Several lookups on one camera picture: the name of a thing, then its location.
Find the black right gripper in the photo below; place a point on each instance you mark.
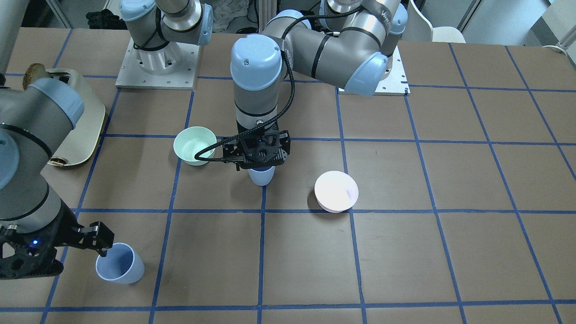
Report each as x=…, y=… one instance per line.
x=63, y=233

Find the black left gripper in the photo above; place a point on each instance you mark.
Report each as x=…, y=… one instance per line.
x=231, y=152

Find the blue cup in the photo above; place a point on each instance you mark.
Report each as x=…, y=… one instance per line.
x=122, y=265
x=262, y=176

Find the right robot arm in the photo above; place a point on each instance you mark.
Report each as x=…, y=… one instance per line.
x=166, y=35

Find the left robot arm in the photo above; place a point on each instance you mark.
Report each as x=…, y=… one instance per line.
x=349, y=44

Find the green bowl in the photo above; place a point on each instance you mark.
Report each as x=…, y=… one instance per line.
x=190, y=141

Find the white toaster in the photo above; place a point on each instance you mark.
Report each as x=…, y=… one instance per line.
x=80, y=144

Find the white chair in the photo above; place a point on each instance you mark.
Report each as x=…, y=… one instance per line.
x=419, y=28

